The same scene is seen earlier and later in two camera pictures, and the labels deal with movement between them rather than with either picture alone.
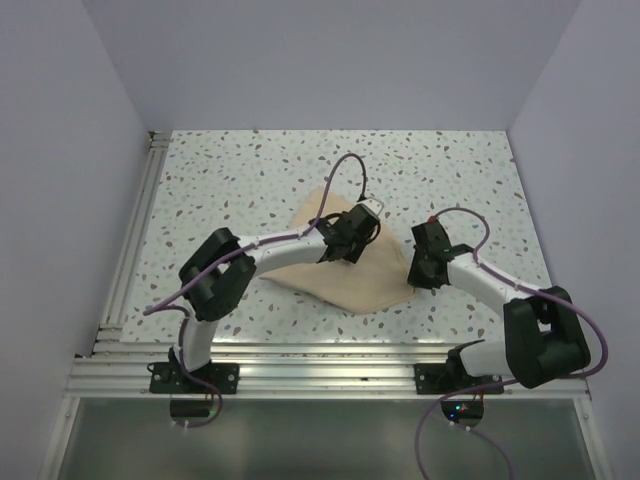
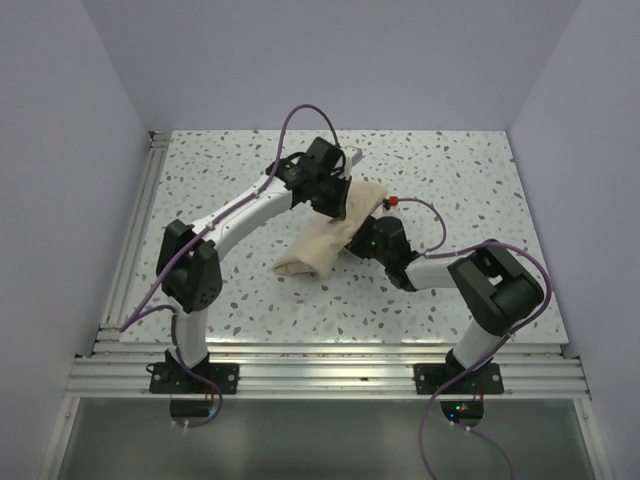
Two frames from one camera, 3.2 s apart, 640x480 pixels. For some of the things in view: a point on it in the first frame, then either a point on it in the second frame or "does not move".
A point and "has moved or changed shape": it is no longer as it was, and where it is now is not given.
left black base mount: x=170 y=378 does not move
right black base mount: x=443 y=378 does not move
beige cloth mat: x=374 y=281 has moved or changed shape
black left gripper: x=354 y=255 to x=339 y=207
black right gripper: x=414 y=278 to x=356 y=241
